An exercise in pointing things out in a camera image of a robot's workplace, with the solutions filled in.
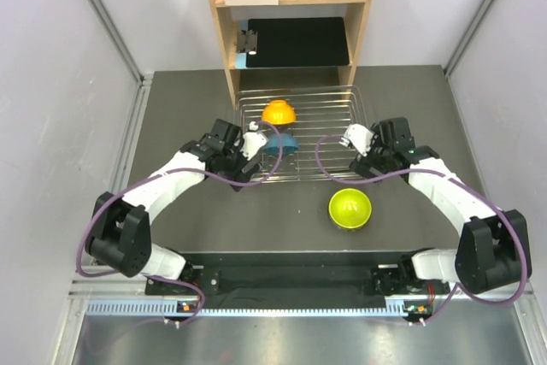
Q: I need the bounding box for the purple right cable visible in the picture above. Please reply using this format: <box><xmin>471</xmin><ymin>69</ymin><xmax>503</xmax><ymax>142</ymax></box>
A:
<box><xmin>315</xmin><ymin>133</ymin><xmax>529</xmax><ymax>326</ymax></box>

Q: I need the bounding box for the blue bowl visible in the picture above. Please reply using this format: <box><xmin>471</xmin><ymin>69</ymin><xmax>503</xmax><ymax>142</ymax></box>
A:
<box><xmin>262</xmin><ymin>132</ymin><xmax>299</xmax><ymax>156</ymax></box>

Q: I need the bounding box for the black clipboard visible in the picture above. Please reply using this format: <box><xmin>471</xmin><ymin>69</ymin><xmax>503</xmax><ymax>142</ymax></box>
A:
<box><xmin>234</xmin><ymin>17</ymin><xmax>350</xmax><ymax>69</ymax></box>

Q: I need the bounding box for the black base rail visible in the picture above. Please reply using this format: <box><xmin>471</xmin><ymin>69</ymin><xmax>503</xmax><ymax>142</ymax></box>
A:
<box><xmin>143</xmin><ymin>249</ymin><xmax>462</xmax><ymax>310</ymax></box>

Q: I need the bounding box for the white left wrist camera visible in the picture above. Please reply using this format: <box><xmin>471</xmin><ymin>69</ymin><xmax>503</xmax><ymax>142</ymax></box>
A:
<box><xmin>240</xmin><ymin>121</ymin><xmax>268</xmax><ymax>160</ymax></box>

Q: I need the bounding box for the orange bowl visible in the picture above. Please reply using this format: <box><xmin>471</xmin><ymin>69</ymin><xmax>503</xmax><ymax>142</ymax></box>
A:
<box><xmin>262</xmin><ymin>99</ymin><xmax>297</xmax><ymax>126</ymax></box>

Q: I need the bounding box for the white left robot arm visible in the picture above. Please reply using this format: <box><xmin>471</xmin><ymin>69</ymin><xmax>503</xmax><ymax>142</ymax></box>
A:
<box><xmin>83</xmin><ymin>119</ymin><xmax>268</xmax><ymax>294</ymax></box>

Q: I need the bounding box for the green bowl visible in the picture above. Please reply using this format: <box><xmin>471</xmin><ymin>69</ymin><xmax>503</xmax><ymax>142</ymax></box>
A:
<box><xmin>327</xmin><ymin>188</ymin><xmax>373</xmax><ymax>232</ymax></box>

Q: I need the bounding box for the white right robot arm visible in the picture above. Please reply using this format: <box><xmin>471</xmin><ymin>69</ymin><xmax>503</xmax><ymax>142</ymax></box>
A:
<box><xmin>342</xmin><ymin>117</ymin><xmax>532</xmax><ymax>294</ymax></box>

